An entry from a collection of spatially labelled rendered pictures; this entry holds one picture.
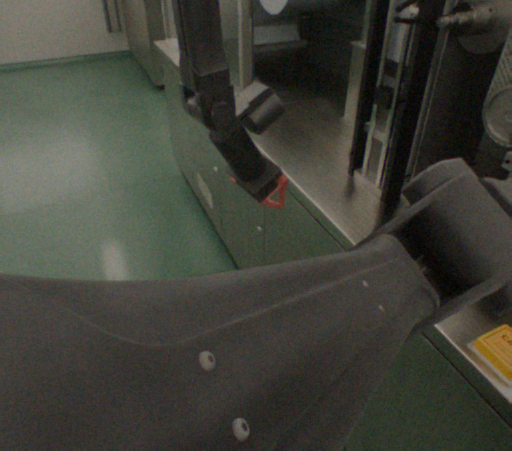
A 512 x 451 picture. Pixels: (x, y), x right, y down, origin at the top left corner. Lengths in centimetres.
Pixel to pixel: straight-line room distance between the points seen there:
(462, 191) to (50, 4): 575
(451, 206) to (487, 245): 3
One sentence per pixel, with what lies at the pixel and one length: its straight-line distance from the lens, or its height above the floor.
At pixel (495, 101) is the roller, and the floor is 119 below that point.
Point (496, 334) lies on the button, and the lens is 81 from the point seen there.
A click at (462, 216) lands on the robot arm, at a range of 31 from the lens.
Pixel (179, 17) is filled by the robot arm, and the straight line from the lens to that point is 57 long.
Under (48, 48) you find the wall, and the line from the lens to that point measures 600.
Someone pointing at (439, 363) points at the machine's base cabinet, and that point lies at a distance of 90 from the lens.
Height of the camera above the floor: 149
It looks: 34 degrees down
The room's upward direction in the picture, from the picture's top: straight up
